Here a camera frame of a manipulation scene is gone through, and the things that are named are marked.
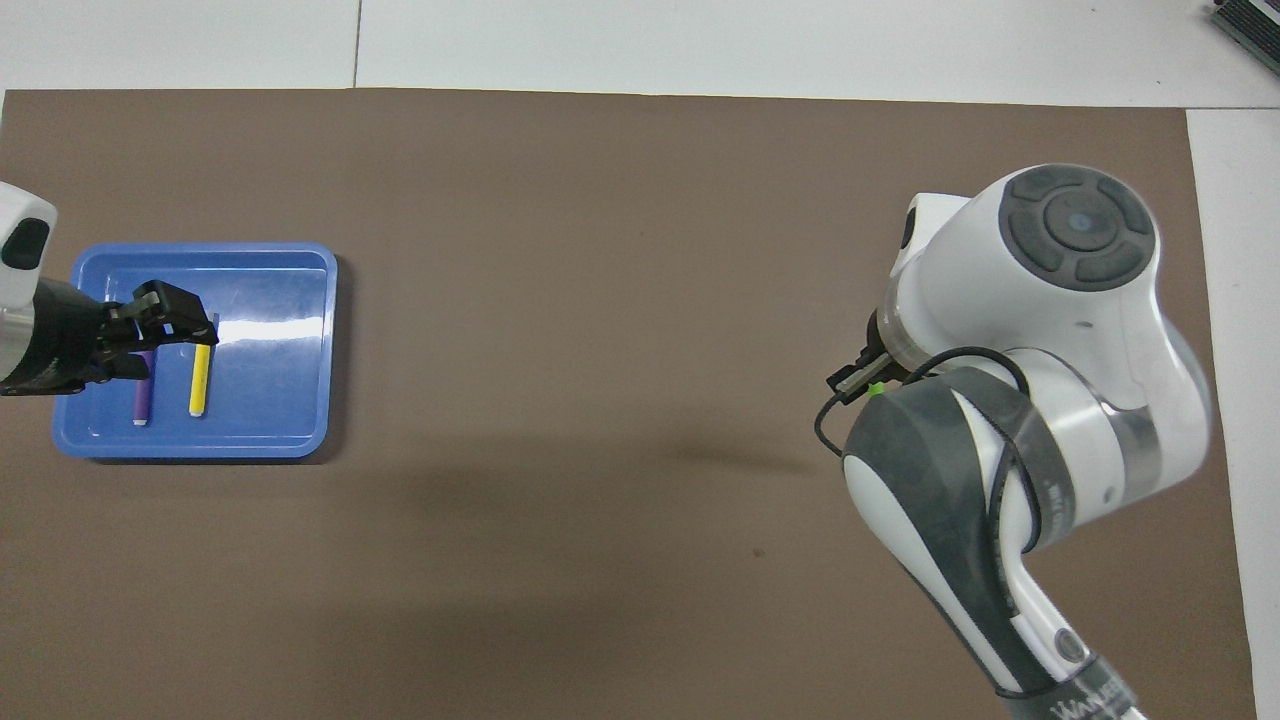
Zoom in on blue plastic tray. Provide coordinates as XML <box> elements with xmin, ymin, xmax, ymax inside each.
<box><xmin>52</xmin><ymin>241</ymin><xmax>338</xmax><ymax>459</ymax></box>

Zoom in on brown table mat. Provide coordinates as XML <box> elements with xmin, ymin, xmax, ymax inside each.
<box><xmin>0</xmin><ymin>88</ymin><xmax>1259</xmax><ymax>720</ymax></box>

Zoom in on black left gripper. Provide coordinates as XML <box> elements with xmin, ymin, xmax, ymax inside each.
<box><xmin>0</xmin><ymin>280</ymin><xmax>219</xmax><ymax>396</ymax></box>

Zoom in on grey ridged device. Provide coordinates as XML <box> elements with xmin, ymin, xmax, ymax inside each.
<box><xmin>1210</xmin><ymin>0</ymin><xmax>1280</xmax><ymax>61</ymax></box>

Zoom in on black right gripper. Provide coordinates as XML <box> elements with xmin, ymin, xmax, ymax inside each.
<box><xmin>827</xmin><ymin>312</ymin><xmax>901</xmax><ymax>404</ymax></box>

